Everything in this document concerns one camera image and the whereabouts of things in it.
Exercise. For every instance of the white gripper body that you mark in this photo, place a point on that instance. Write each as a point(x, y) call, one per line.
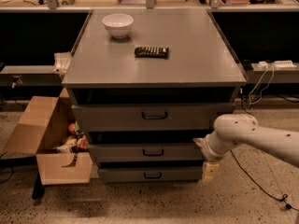
point(206, 149)

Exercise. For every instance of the grey drawer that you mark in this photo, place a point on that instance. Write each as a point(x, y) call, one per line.
point(148, 117)
point(120, 175)
point(145, 152)

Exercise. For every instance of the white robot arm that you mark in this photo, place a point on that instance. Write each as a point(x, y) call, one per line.
point(232, 130)

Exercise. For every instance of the grey bottom drawer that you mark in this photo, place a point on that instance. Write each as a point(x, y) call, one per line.
point(120, 175)

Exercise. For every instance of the grey top drawer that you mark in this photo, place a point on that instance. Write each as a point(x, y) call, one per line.
point(148, 117)

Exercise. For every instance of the grey drawer cabinet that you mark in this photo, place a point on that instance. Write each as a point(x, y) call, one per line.
point(200, 69)

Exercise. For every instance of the open cardboard box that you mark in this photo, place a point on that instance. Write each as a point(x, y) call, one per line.
point(43, 126)

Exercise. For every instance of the dark snack bar wrapper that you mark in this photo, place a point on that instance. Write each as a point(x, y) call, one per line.
point(152, 52)

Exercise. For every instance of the white power adapter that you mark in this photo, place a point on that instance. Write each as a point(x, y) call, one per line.
point(263, 64)

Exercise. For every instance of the white power strip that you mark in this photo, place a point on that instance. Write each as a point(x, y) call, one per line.
point(287, 64)

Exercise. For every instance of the colourful items in box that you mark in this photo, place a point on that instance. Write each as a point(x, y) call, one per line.
point(75, 142)

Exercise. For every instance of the white ceramic bowl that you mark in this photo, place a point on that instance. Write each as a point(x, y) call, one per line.
point(118, 25)

